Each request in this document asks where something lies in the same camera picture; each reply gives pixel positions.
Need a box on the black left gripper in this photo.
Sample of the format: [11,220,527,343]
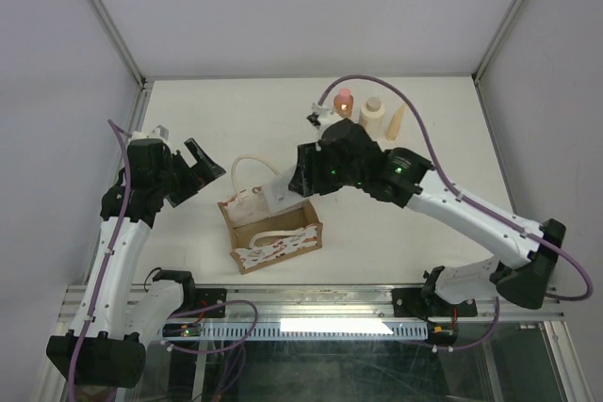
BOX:
[155,138,224,205]

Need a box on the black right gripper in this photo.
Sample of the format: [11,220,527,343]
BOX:
[288,141,365,198]

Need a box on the orange bottle with pink cap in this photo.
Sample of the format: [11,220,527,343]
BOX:
[334,88,354,119]

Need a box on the cream bottle with round cap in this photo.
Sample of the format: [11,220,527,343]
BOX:
[359,97,385,137]

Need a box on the burlap cat print canvas bag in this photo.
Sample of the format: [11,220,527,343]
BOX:
[218,154,323,275]

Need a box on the tan cone shaped tube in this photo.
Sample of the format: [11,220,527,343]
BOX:
[384,104,407,142]

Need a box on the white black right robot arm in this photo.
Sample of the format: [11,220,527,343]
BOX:
[288,120,565,314]

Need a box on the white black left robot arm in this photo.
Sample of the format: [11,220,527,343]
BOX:
[46,137,225,388]

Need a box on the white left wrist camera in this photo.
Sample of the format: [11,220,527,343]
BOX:
[130,125,169,142]

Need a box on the aluminium mounting rail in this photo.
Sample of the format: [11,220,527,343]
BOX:
[57,284,566,325]

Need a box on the slotted cable duct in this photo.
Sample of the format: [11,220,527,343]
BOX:
[162,317,429,342]

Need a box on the aluminium enclosure frame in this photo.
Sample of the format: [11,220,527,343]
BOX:
[32,0,590,402]

